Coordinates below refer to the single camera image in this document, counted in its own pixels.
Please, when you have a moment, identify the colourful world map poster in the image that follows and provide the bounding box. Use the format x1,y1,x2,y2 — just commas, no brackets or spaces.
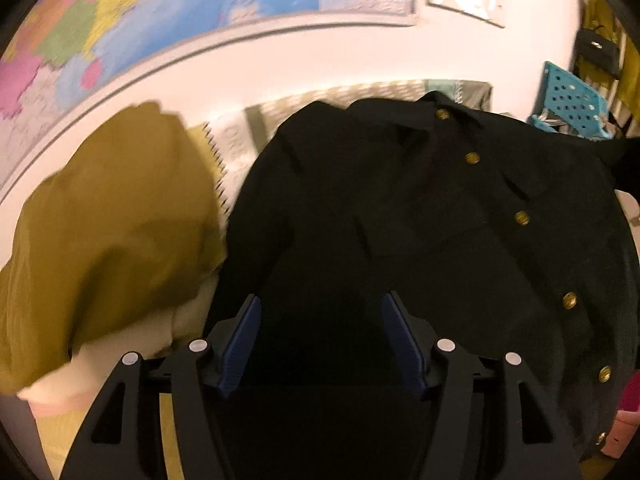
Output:
1,0,411,179

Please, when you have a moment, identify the white folded garment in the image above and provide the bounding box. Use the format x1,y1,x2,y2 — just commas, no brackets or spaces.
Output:
17,275,217,402

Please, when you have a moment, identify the pink folded garment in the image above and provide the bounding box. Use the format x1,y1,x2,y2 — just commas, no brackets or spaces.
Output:
27,392,96,419

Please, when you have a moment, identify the teal grey patterned pillow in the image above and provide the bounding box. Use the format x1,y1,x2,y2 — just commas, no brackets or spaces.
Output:
424,79,494,112

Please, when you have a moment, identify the yellow and white bedspread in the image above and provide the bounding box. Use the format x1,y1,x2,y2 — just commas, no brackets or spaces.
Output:
37,78,494,480

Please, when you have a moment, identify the mustard garment on rack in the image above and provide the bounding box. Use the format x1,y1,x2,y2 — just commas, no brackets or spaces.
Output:
575,0,639,119

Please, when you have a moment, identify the turquoise perforated plastic basket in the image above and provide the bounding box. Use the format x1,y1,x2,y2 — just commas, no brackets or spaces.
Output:
527,61,614,141

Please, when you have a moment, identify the black coat with gold buttons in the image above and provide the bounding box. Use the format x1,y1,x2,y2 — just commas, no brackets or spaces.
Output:
207,92,639,479

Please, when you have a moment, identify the black handbag on rack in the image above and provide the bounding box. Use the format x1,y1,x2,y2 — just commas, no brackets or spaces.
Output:
575,28,620,78

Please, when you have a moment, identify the pink blanket at bed edge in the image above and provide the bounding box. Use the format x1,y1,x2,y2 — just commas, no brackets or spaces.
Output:
602,383,640,460

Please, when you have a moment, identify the mustard yellow folded garment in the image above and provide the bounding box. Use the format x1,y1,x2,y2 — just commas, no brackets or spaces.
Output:
1,102,226,396

